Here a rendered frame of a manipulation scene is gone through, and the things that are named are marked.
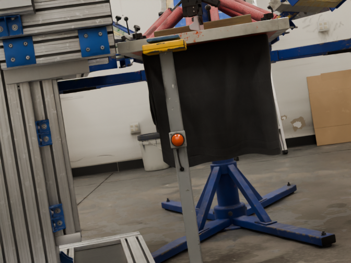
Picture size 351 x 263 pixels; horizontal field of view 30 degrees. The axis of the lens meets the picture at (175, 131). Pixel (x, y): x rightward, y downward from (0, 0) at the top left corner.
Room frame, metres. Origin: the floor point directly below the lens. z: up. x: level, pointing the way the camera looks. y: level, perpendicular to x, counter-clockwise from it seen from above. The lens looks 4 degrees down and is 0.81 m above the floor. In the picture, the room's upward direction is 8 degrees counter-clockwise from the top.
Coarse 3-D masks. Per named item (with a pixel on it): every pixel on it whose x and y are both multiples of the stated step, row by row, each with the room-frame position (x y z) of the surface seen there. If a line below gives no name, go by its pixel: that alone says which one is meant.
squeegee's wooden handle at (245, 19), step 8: (240, 16) 2.71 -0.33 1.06; (248, 16) 2.71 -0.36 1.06; (208, 24) 2.72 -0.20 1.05; (216, 24) 2.72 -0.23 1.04; (224, 24) 2.72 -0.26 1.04; (232, 24) 2.71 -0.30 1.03; (160, 32) 2.73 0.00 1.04; (168, 32) 2.73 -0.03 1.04; (176, 32) 2.73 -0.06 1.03; (184, 32) 2.73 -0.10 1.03
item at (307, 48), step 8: (344, 40) 3.21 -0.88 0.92; (296, 48) 3.35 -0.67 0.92; (304, 48) 3.33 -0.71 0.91; (312, 48) 3.30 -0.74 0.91; (320, 48) 3.28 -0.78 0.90; (328, 48) 3.26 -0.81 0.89; (336, 48) 3.23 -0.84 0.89; (344, 48) 3.21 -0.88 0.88; (272, 56) 3.42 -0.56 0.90; (280, 56) 3.40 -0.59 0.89; (288, 56) 3.38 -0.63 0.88; (296, 56) 3.35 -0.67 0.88
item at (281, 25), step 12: (240, 24) 2.22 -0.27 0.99; (252, 24) 2.21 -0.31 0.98; (264, 24) 2.21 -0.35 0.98; (276, 24) 2.21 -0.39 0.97; (288, 24) 2.20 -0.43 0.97; (180, 36) 2.23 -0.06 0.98; (192, 36) 2.23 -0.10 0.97; (204, 36) 2.22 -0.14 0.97; (216, 36) 2.22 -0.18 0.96; (228, 36) 2.22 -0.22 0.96; (240, 36) 2.25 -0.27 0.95; (276, 36) 2.57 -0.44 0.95; (120, 48) 2.24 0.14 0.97; (132, 48) 2.24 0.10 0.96
